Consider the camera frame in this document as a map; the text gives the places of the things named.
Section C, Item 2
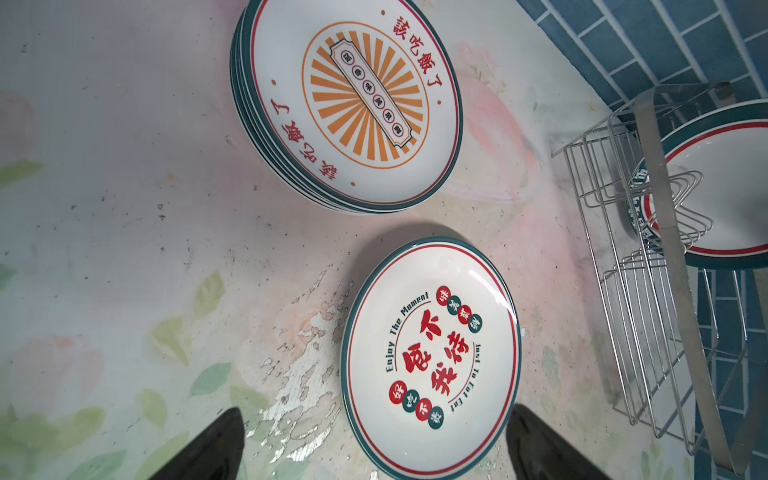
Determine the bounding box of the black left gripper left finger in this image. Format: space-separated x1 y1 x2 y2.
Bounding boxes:
150 407 245 480

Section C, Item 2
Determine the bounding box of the metal wire dish rack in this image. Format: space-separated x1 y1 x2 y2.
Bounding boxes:
556 82 767 479

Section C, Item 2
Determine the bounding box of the green striped rim plate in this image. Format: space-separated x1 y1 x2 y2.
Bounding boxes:
661 99 767 270

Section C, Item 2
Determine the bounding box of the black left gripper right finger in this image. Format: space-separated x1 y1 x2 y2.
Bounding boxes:
506 403 609 480

